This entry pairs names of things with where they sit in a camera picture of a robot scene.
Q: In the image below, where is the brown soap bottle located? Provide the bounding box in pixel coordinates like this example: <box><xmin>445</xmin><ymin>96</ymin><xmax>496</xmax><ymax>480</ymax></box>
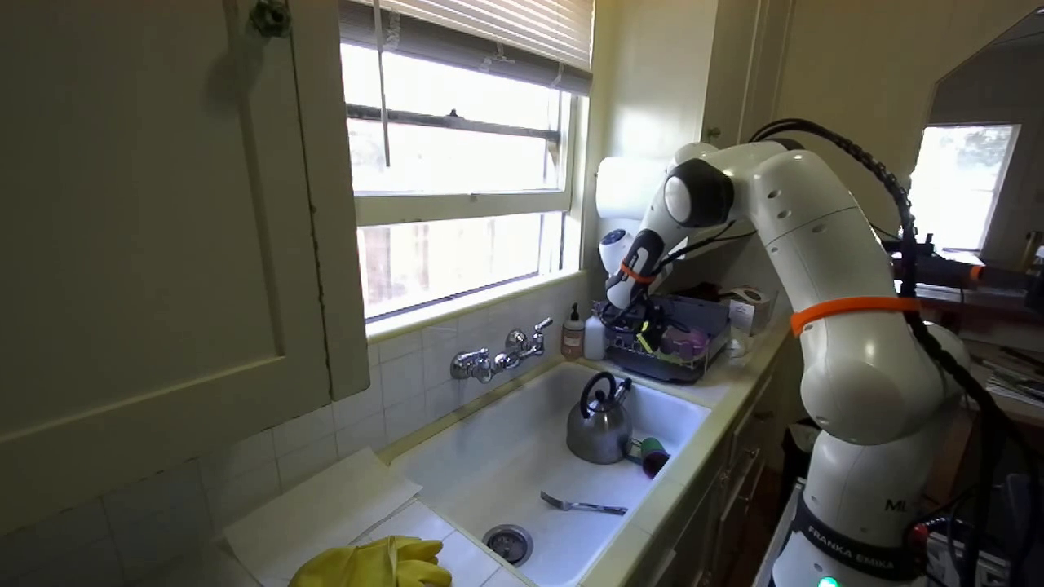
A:
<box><xmin>559</xmin><ymin>304</ymin><xmax>588</xmax><ymax>365</ymax></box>

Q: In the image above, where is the chrome wall faucet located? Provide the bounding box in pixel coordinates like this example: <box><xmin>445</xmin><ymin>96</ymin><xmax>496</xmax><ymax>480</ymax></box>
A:
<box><xmin>446</xmin><ymin>312</ymin><xmax>559</xmax><ymax>386</ymax></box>

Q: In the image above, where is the metal sink drain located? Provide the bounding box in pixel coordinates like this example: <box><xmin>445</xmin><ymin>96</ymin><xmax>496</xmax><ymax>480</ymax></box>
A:
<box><xmin>479</xmin><ymin>521</ymin><xmax>536</xmax><ymax>569</ymax></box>

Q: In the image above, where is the dark blue dish rack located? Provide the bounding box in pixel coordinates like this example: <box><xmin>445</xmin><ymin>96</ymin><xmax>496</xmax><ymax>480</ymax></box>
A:
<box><xmin>599</xmin><ymin>291</ymin><xmax>735</xmax><ymax>389</ymax></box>

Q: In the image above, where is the beige window blind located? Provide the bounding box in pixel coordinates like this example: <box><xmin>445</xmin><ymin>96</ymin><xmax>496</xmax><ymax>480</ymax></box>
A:
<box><xmin>339</xmin><ymin>0</ymin><xmax>599</xmax><ymax>78</ymax></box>

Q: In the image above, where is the white framed kitchen window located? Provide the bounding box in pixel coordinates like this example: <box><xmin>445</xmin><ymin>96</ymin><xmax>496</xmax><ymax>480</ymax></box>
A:
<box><xmin>339</xmin><ymin>40</ymin><xmax>593</xmax><ymax>341</ymax></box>

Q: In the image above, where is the cream wall cabinet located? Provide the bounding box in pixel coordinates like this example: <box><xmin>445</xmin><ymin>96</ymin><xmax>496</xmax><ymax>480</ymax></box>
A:
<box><xmin>699</xmin><ymin>0</ymin><xmax>801</xmax><ymax>149</ymax></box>

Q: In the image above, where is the small bright window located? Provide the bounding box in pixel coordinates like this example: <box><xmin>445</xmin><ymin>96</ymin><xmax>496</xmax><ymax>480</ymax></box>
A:
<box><xmin>906</xmin><ymin>122</ymin><xmax>1023</xmax><ymax>258</ymax></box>

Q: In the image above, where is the steel kettle black handle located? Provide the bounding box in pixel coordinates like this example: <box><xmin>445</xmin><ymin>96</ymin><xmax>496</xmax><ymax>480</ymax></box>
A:
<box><xmin>564</xmin><ymin>368</ymin><xmax>637</xmax><ymax>466</ymax></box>

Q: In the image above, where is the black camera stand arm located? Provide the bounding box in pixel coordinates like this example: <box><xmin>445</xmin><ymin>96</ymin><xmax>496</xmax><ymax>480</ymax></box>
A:
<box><xmin>896</xmin><ymin>242</ymin><xmax>1044</xmax><ymax>299</ymax></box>

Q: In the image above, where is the purple round dish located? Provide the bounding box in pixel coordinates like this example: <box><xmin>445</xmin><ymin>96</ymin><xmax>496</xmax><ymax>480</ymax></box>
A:
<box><xmin>661</xmin><ymin>324</ymin><xmax>714</xmax><ymax>365</ymax></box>

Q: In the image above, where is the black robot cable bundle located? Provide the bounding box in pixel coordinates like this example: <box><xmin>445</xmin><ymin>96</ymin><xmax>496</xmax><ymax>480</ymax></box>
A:
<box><xmin>746</xmin><ymin>116</ymin><xmax>1020</xmax><ymax>587</ymax></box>

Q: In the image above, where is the dark round cabinet knob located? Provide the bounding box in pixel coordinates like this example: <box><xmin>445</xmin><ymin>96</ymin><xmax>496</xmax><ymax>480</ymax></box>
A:
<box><xmin>248</xmin><ymin>0</ymin><xmax>295</xmax><ymax>40</ymax></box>

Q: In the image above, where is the white ceramic sink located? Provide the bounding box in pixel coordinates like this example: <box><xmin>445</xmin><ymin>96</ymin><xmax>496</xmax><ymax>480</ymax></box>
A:
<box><xmin>387</xmin><ymin>360</ymin><xmax>714</xmax><ymax>587</ymax></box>

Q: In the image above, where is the cream cabinet door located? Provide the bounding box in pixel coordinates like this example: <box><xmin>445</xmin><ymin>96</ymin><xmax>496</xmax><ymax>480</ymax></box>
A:
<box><xmin>0</xmin><ymin>0</ymin><xmax>375</xmax><ymax>537</ymax></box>

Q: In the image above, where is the green dark scrubber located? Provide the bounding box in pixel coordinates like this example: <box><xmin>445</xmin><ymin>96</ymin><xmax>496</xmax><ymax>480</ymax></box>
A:
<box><xmin>619</xmin><ymin>431</ymin><xmax>671</xmax><ymax>480</ymax></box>

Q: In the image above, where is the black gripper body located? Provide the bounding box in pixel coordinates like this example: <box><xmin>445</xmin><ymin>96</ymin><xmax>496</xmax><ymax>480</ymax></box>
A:
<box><xmin>602</xmin><ymin>227</ymin><xmax>669</xmax><ymax>299</ymax></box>

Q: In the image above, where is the long orange strap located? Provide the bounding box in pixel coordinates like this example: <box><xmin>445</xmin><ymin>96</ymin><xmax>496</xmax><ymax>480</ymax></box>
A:
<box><xmin>787</xmin><ymin>294</ymin><xmax>923</xmax><ymax>341</ymax></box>

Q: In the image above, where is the yellow cloth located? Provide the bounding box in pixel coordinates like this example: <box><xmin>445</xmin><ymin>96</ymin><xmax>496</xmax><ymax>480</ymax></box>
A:
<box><xmin>286</xmin><ymin>531</ymin><xmax>457</xmax><ymax>587</ymax></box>

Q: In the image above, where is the white small container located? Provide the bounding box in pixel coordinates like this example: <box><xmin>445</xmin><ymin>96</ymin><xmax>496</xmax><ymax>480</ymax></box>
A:
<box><xmin>725</xmin><ymin>285</ymin><xmax>773</xmax><ymax>335</ymax></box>

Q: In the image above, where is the cream base cabinet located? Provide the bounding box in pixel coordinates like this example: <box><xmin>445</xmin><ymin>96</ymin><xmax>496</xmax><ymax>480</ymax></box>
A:
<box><xmin>632</xmin><ymin>364</ymin><xmax>810</xmax><ymax>587</ymax></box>

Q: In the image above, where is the white plastic bottle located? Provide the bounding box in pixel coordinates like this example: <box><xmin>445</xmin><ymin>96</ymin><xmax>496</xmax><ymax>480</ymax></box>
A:
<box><xmin>579</xmin><ymin>306</ymin><xmax>611</xmax><ymax>365</ymax></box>

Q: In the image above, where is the thin blind cord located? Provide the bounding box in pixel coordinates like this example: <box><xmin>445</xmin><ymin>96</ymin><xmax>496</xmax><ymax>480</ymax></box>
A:
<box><xmin>372</xmin><ymin>0</ymin><xmax>394</xmax><ymax>174</ymax></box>

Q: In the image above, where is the metal fork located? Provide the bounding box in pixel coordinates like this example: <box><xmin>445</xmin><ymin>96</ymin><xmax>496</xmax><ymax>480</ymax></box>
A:
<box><xmin>538</xmin><ymin>491</ymin><xmax>631</xmax><ymax>520</ymax></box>

